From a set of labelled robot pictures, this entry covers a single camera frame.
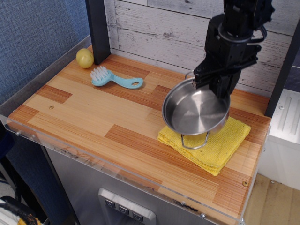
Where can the yellow object bottom left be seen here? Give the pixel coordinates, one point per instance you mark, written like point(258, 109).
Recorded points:
point(28, 221)

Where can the silver button control panel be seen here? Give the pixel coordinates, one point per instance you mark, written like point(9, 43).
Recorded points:
point(126, 207)

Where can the black left vertical post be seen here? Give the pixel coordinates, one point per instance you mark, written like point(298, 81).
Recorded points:
point(98, 30)

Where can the yellow potato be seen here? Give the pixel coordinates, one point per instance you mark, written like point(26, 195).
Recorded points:
point(85, 58)

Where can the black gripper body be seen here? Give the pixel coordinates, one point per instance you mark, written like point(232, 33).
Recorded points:
point(224, 51)

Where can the light blue scrub brush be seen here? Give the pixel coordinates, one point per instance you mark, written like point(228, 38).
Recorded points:
point(101, 76)

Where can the white appliance at right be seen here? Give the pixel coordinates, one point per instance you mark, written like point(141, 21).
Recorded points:
point(280, 160)

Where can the stainless steel pot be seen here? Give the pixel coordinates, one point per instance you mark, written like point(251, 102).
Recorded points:
point(195, 114)

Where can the folded yellow cloth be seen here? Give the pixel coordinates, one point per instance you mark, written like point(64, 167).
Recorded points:
point(218, 149)

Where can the clear acrylic edge guard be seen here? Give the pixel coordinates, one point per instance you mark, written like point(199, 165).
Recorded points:
point(150, 164)

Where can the black vertical post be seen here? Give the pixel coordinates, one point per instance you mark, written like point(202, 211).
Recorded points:
point(98, 30)
point(281, 46)

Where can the stainless steel cabinet front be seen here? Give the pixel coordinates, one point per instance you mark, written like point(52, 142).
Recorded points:
point(82, 182)

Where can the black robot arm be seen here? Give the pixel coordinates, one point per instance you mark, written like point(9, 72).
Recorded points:
point(242, 15)

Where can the black right vertical post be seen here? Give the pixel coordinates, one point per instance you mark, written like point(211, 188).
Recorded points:
point(281, 46)

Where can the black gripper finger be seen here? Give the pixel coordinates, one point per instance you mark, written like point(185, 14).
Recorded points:
point(198, 82)
point(223, 83)

